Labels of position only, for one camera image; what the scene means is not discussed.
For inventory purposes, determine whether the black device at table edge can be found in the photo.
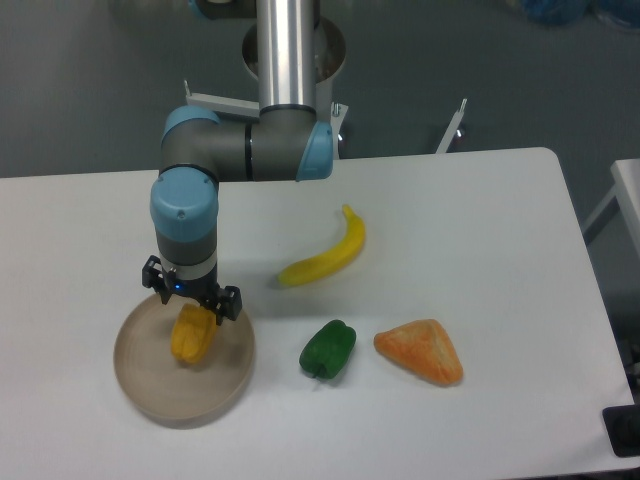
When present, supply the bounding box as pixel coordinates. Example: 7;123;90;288
602;404;640;458

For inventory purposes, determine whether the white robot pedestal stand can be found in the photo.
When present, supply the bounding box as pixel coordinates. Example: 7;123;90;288
184;17;467;159

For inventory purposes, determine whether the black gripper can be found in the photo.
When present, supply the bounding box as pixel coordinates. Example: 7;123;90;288
141;255;243;326

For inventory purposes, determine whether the white side table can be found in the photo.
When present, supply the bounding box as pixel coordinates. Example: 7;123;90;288
581;158;639;251

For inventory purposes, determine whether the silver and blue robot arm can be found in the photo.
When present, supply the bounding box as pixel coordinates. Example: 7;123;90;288
142;1;333;322

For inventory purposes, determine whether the beige round plate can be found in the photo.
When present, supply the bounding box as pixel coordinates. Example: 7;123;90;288
113;294;255;424

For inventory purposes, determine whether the yellow toy pepper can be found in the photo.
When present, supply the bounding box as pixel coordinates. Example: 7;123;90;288
170;304;218;364

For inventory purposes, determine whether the orange triangular toy bread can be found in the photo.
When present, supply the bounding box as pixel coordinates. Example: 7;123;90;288
373;319;464;386

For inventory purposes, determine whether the blue plastic bag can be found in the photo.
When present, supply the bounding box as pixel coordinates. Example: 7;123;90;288
515;0;639;33

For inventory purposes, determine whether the green toy pepper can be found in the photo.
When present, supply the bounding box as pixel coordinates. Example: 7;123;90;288
299;319;357;380

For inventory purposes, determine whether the yellow toy banana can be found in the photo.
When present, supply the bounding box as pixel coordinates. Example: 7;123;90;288
277;204;367;287

